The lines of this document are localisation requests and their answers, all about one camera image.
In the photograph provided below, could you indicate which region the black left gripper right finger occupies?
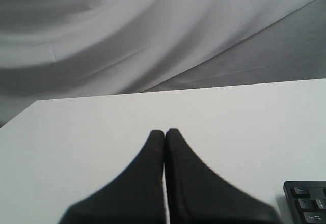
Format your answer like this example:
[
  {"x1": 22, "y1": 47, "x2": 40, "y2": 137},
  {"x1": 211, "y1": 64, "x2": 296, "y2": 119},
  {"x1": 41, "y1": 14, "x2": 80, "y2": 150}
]
[{"x1": 164, "y1": 129, "x2": 278, "y2": 223}]

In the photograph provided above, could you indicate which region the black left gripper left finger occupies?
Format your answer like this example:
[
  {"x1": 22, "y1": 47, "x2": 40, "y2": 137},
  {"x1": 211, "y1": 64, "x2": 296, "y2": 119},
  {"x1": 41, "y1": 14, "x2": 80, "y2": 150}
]
[{"x1": 60, "y1": 130, "x2": 165, "y2": 223}]

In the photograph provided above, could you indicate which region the black acer keyboard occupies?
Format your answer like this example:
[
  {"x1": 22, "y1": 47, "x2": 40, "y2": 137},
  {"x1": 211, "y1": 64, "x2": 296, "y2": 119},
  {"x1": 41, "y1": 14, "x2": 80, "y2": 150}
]
[{"x1": 283, "y1": 181, "x2": 326, "y2": 224}]

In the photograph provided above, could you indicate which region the white backdrop cloth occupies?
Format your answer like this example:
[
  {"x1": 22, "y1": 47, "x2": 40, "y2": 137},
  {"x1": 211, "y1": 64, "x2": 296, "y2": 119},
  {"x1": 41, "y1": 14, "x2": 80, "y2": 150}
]
[{"x1": 1, "y1": 0, "x2": 325, "y2": 125}]

